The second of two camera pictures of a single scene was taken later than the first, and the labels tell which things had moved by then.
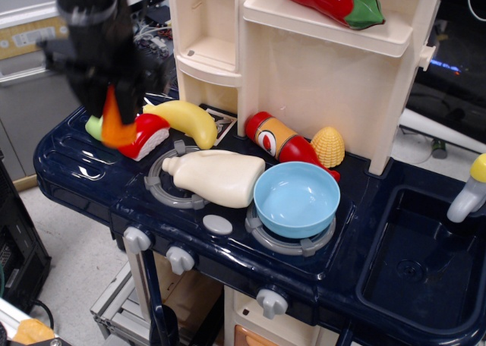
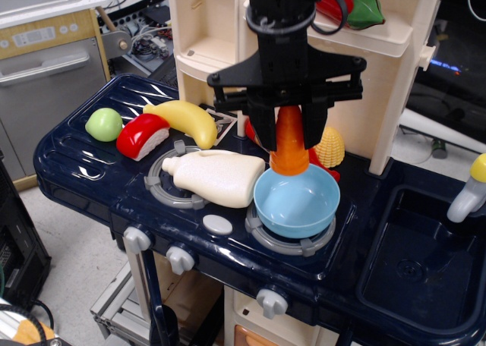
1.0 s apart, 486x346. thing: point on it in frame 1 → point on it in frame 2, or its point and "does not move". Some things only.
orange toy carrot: [115, 133] → [291, 157]
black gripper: [104, 52] → [288, 74]
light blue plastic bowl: [297, 199] does not move
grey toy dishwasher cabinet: [33, 96] does not move
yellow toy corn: [329, 143] does not move
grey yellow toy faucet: [473, 198] does not move
